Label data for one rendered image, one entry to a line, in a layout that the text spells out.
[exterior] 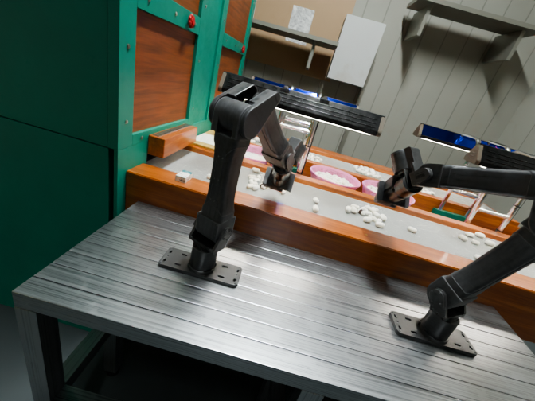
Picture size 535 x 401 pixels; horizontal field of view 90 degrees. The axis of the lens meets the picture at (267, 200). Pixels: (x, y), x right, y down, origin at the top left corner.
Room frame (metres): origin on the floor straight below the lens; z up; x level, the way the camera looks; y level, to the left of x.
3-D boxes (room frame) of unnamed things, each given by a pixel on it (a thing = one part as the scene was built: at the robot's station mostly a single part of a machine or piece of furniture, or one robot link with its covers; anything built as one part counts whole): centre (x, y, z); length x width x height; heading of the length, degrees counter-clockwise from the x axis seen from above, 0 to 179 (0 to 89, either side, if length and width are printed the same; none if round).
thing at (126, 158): (1.40, 0.71, 0.42); 1.36 x 0.55 x 0.84; 178
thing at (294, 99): (1.07, -0.02, 1.08); 0.62 x 0.08 x 0.07; 88
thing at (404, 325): (0.52, -0.49, 0.71); 0.20 x 0.07 x 0.08; 89
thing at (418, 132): (1.60, -1.01, 1.08); 0.62 x 0.08 x 0.07; 88
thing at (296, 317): (0.78, -0.19, 0.65); 1.20 x 0.90 x 0.04; 89
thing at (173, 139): (1.03, 0.42, 0.83); 0.30 x 0.06 x 0.07; 178
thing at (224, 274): (0.53, 0.11, 0.71); 0.20 x 0.07 x 0.08; 89
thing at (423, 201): (1.50, -0.47, 0.71); 1.81 x 0.05 x 0.11; 88
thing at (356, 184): (1.34, -0.30, 0.72); 0.27 x 0.27 x 0.10
